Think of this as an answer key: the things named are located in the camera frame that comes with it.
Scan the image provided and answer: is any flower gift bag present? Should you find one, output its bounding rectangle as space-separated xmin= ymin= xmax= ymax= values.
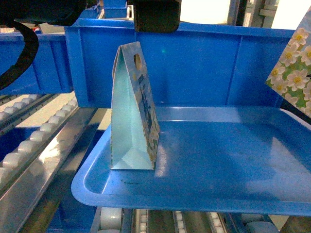
xmin=111 ymin=42 xmax=160 ymax=170
xmin=265 ymin=8 xmax=311 ymax=117

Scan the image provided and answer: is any large blue plastic bin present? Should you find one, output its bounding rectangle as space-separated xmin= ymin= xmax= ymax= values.
xmin=65 ymin=18 xmax=293 ymax=108

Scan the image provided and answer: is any blue plastic tray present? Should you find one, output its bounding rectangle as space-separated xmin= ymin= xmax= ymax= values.
xmin=71 ymin=106 xmax=311 ymax=216

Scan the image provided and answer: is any blue bin at left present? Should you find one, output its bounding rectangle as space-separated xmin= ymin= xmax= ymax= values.
xmin=0 ymin=33 xmax=73 ymax=95

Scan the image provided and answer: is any white roller conveyor rail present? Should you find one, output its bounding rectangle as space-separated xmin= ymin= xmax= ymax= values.
xmin=0 ymin=98 xmax=78 ymax=184

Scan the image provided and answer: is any black cable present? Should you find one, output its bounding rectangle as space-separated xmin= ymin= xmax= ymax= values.
xmin=0 ymin=20 xmax=40 ymax=91

